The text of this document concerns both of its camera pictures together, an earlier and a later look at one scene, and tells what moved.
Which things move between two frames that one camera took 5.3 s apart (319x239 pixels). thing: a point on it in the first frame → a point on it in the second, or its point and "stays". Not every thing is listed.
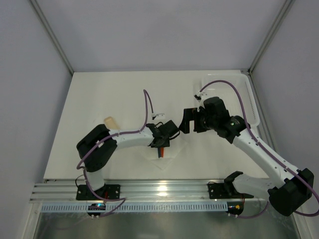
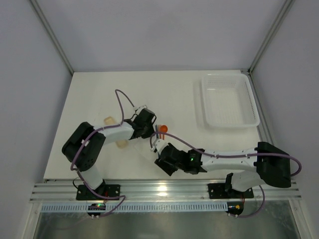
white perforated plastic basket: x=227 y=92 stays
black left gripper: x=161 y=143 → x=150 y=122
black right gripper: x=196 y=119 → x=164 y=158
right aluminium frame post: x=287 y=5 stays
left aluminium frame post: x=51 y=35 stays
